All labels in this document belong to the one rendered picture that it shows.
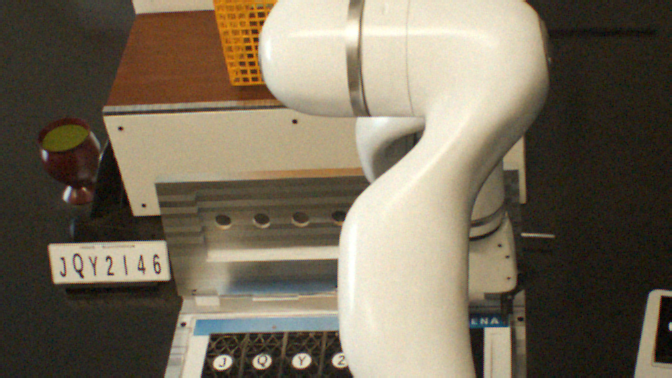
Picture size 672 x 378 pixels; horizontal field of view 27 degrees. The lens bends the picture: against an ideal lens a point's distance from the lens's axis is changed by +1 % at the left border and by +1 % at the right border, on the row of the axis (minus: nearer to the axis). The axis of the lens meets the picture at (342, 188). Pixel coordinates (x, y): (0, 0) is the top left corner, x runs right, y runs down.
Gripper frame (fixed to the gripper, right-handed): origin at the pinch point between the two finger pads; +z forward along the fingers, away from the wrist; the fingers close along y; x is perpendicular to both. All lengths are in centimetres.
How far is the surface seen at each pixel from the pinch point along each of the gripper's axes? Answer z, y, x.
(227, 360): 0.9, -30.5, -7.1
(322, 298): 2.2, -19.9, 4.1
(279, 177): -17.1, -22.8, 6.0
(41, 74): 4, -71, 57
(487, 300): 2.2, 1.1, 3.2
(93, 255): -1, -51, 10
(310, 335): 1.0, -20.6, -3.2
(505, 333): 0.9, 3.4, -3.5
